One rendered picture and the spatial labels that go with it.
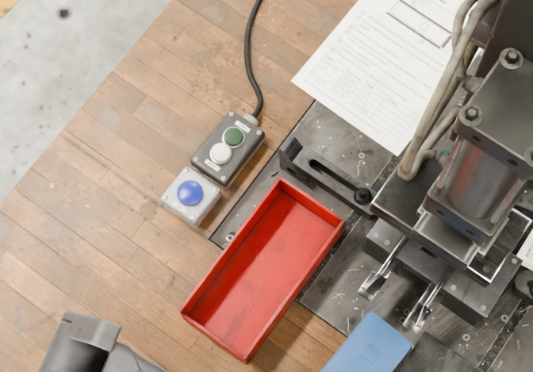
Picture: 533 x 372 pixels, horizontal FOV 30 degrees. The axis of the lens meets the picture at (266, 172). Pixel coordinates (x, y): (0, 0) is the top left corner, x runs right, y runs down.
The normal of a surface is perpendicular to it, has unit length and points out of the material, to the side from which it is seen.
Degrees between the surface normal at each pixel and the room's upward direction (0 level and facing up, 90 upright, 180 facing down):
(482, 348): 0
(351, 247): 0
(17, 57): 0
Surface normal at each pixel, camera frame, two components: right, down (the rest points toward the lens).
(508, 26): -0.59, 0.77
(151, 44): -0.03, -0.32
